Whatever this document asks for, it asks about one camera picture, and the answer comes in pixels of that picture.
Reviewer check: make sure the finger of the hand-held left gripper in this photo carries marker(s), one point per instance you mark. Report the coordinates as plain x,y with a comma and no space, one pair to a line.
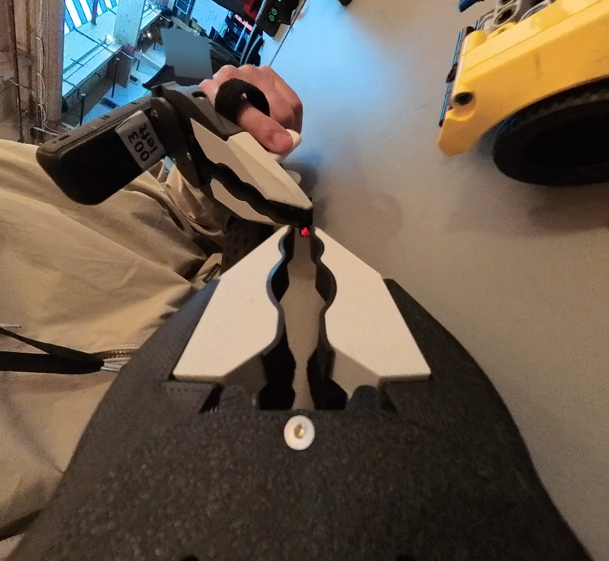
233,202
247,161

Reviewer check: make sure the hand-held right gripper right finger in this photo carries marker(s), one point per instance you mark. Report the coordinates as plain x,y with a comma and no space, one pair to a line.
376,333

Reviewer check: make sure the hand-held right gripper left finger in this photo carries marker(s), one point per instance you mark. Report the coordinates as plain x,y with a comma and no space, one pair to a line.
228,333

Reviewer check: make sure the yellow toy car model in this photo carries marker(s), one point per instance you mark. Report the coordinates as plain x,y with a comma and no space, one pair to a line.
523,71

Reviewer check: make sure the person's left forearm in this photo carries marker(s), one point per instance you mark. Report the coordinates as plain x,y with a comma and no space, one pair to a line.
181,199

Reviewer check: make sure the grey desk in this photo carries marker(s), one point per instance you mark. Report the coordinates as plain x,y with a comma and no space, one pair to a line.
404,190

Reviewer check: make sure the person's left hand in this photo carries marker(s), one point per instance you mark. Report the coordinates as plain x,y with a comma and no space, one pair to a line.
280,100

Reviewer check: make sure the person's beige jacket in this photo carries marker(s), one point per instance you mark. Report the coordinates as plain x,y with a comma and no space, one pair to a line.
71,261

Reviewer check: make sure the black device green display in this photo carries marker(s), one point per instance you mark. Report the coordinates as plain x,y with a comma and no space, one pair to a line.
271,14

